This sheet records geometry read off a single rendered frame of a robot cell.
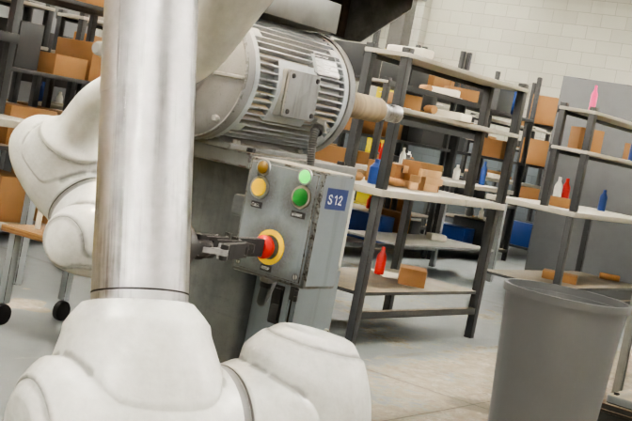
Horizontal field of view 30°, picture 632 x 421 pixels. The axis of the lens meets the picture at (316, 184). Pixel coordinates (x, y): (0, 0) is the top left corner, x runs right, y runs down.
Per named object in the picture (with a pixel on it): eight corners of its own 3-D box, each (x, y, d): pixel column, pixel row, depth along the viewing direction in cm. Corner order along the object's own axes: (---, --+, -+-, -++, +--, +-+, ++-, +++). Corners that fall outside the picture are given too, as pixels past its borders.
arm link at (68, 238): (175, 241, 169) (128, 179, 175) (97, 237, 156) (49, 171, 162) (135, 293, 173) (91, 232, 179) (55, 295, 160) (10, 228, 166)
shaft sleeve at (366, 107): (388, 98, 266) (386, 122, 266) (367, 97, 269) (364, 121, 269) (344, 86, 251) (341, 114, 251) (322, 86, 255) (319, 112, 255)
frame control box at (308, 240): (281, 292, 228) (307, 161, 226) (372, 319, 215) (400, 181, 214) (197, 293, 208) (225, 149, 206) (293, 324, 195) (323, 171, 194)
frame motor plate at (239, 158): (266, 162, 258) (269, 145, 258) (355, 182, 245) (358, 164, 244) (153, 147, 229) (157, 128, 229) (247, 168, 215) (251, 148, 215)
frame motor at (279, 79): (254, 147, 255) (276, 29, 254) (355, 168, 240) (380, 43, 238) (120, 127, 222) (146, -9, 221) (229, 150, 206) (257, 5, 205)
